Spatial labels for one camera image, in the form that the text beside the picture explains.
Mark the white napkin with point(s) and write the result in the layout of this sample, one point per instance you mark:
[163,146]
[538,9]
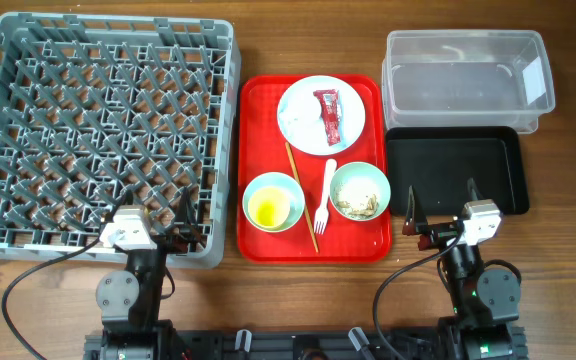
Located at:
[300,108]

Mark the red snack wrapper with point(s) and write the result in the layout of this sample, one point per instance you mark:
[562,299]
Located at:
[330,113]

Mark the black food waste tray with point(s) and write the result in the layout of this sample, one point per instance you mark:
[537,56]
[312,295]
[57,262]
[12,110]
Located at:
[438,162]

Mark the clear plastic waste bin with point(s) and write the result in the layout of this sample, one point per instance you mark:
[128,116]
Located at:
[465,78]

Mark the yellow plastic cup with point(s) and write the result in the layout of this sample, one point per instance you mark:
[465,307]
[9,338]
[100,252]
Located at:
[269,207]

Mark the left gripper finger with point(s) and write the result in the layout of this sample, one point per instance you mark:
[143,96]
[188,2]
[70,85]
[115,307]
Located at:
[183,217]
[127,198]

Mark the red plastic serving tray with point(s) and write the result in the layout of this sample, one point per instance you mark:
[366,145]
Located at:
[262,150]

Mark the light blue round plate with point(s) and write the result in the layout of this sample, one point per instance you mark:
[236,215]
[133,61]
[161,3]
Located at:
[311,138]

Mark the light blue bowl with cup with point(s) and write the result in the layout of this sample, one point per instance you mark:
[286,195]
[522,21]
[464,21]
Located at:
[289,185]

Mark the grey plastic dishwasher rack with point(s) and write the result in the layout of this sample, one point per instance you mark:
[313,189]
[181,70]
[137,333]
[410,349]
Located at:
[96,106]

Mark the rice and peanut shells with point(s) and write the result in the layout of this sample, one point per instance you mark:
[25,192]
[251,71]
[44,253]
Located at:
[357,198]

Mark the light blue bowl with rice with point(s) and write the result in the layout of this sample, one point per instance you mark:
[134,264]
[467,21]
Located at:
[363,170]

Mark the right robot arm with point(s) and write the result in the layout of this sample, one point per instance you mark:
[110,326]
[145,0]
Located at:
[485,295]

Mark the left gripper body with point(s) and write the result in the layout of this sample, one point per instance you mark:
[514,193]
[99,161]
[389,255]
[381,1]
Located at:
[176,242]

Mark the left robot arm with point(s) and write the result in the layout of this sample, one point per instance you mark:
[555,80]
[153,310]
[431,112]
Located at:
[130,299]

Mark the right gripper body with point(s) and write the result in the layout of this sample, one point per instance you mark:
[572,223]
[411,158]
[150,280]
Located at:
[437,235]

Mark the white plastic fork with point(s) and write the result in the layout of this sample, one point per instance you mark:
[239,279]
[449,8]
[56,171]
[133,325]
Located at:
[322,214]

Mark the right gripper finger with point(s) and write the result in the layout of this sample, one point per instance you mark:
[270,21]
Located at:
[415,219]
[473,191]

